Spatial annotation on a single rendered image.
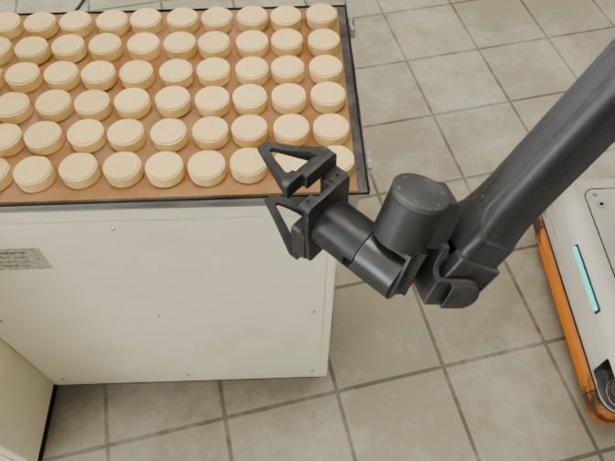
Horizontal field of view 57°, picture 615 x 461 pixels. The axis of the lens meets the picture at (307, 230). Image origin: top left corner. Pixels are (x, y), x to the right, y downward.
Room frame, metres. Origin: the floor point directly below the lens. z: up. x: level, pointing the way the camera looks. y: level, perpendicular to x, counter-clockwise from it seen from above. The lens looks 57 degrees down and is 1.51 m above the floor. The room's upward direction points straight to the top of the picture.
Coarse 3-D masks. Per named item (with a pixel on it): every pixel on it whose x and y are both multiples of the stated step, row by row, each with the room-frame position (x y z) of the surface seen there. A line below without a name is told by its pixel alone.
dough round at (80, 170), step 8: (64, 160) 0.49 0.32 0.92; (72, 160) 0.49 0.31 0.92; (80, 160) 0.49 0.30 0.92; (88, 160) 0.49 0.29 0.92; (96, 160) 0.50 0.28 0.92; (64, 168) 0.48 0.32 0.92; (72, 168) 0.48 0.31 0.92; (80, 168) 0.48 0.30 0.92; (88, 168) 0.48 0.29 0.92; (96, 168) 0.48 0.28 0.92; (64, 176) 0.47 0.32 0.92; (72, 176) 0.47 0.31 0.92; (80, 176) 0.47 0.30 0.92; (88, 176) 0.47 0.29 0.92; (96, 176) 0.48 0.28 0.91; (72, 184) 0.46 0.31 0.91; (80, 184) 0.46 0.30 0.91; (88, 184) 0.47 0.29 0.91
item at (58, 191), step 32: (96, 32) 0.78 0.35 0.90; (128, 32) 0.78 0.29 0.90; (160, 32) 0.78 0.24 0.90; (160, 64) 0.71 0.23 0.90; (192, 64) 0.71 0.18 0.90; (0, 96) 0.64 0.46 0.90; (32, 96) 0.64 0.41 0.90; (192, 96) 0.64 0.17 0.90; (64, 128) 0.57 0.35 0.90; (0, 192) 0.46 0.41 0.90; (64, 192) 0.46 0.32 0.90; (96, 192) 0.46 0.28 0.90; (128, 192) 0.46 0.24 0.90; (160, 192) 0.46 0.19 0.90; (192, 192) 0.46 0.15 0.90; (224, 192) 0.46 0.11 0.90; (256, 192) 0.46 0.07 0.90
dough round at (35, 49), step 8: (24, 40) 0.74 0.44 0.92; (32, 40) 0.74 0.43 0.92; (40, 40) 0.74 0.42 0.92; (16, 48) 0.72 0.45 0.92; (24, 48) 0.72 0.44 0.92; (32, 48) 0.72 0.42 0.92; (40, 48) 0.72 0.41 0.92; (48, 48) 0.73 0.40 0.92; (24, 56) 0.70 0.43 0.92; (32, 56) 0.70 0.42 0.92; (40, 56) 0.71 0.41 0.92; (48, 56) 0.72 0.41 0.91
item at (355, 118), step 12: (60, 12) 0.83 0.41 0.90; (96, 12) 0.83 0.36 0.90; (132, 12) 0.84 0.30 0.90; (348, 24) 0.79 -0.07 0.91; (348, 36) 0.78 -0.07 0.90; (348, 48) 0.74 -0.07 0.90; (348, 60) 0.72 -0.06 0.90; (348, 72) 0.69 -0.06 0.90; (348, 84) 0.66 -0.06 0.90; (348, 96) 0.64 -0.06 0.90; (360, 120) 0.58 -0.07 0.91; (360, 132) 0.56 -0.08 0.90; (360, 144) 0.54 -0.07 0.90; (360, 156) 0.52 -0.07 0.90; (360, 168) 0.50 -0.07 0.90; (360, 180) 0.48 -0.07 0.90; (360, 192) 0.45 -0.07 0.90; (0, 204) 0.44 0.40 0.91; (12, 204) 0.44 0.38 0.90; (24, 204) 0.44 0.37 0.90; (36, 204) 0.44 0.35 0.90; (48, 204) 0.44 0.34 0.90; (60, 204) 0.44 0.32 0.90; (72, 204) 0.44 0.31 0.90
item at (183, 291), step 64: (0, 256) 0.47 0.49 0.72; (64, 256) 0.47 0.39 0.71; (128, 256) 0.47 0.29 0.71; (192, 256) 0.48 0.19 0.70; (256, 256) 0.48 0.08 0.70; (320, 256) 0.48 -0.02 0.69; (0, 320) 0.46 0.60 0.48; (64, 320) 0.47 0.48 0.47; (128, 320) 0.47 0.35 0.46; (192, 320) 0.47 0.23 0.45; (256, 320) 0.48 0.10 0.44; (320, 320) 0.48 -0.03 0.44; (64, 384) 0.46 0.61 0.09
